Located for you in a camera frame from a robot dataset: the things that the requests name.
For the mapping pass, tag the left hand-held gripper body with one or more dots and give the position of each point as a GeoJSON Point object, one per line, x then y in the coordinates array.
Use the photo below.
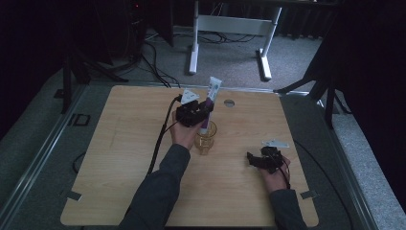
{"type": "Point", "coordinates": [190, 111]}

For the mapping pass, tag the white and purple toothpaste tube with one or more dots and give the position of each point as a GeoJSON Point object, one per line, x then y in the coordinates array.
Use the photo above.
{"type": "Point", "coordinates": [212, 91]}

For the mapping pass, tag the white metal table frame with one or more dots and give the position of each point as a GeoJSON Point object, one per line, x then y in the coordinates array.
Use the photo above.
{"type": "Point", "coordinates": [233, 25]}

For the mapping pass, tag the black tripod stand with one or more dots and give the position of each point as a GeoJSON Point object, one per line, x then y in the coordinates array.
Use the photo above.
{"type": "Point", "coordinates": [319, 83]}
{"type": "Point", "coordinates": [79, 70]}

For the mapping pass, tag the amber transparent cup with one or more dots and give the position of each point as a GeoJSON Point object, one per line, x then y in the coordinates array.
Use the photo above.
{"type": "Point", "coordinates": [207, 139]}

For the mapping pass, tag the grey tape strip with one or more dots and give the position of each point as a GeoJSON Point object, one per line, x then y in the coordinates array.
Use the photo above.
{"type": "Point", "coordinates": [73, 195]}
{"type": "Point", "coordinates": [309, 194]}

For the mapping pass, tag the person's left hand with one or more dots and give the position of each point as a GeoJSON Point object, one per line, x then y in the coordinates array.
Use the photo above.
{"type": "Point", "coordinates": [182, 134]}

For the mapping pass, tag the person's right hand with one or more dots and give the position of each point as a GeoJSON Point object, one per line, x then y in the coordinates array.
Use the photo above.
{"type": "Point", "coordinates": [276, 180]}

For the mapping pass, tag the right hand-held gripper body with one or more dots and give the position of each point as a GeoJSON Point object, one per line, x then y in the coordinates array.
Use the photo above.
{"type": "Point", "coordinates": [271, 158]}

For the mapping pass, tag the round grey table grommet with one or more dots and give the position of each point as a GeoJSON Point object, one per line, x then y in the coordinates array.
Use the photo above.
{"type": "Point", "coordinates": [229, 103]}

